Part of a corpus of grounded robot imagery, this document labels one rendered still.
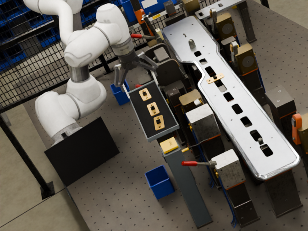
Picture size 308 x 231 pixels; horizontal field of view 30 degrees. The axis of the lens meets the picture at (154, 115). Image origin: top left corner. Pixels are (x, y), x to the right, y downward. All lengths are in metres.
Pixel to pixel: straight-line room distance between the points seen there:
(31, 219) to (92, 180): 1.20
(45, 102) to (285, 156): 1.30
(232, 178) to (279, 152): 0.20
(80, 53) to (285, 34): 1.55
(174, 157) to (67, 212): 1.85
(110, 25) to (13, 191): 2.37
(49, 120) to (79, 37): 0.80
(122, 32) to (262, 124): 0.68
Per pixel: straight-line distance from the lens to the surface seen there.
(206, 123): 2.37
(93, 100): 3.04
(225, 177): 2.22
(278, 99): 2.44
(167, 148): 2.19
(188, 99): 2.52
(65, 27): 2.40
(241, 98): 2.55
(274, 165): 2.21
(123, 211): 2.72
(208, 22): 3.20
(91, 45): 2.22
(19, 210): 4.21
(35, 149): 4.64
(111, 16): 2.26
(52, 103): 2.95
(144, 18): 2.98
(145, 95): 2.50
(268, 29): 3.51
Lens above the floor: 2.56
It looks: 36 degrees down
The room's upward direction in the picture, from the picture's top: 24 degrees counter-clockwise
